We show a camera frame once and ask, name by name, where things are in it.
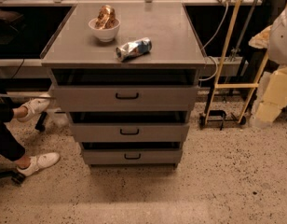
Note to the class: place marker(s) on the grey drawer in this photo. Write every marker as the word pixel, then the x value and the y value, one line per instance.
pixel 127 98
pixel 116 157
pixel 137 132

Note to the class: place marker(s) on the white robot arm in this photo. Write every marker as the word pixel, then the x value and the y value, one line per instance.
pixel 274 40

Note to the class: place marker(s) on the grey drawer cabinet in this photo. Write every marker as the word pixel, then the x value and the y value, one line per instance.
pixel 76 58

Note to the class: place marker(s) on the crushed silver blue can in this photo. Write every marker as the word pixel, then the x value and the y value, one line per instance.
pixel 133 49

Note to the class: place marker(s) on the white ceramic bowl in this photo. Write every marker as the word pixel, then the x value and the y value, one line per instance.
pixel 105 35

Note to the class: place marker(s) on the crumpled brown chip bag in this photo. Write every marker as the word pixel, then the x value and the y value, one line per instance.
pixel 106 18

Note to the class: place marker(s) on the upper white sneaker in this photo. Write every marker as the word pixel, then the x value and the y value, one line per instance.
pixel 32 108

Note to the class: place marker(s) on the white sneaker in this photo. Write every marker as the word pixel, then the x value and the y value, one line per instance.
pixel 40 162
pixel 32 108

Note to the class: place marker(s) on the lower white sneaker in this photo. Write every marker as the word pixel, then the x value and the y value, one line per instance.
pixel 40 162

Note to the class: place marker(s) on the person's black trouser legs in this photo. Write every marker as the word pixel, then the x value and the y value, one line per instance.
pixel 10 148

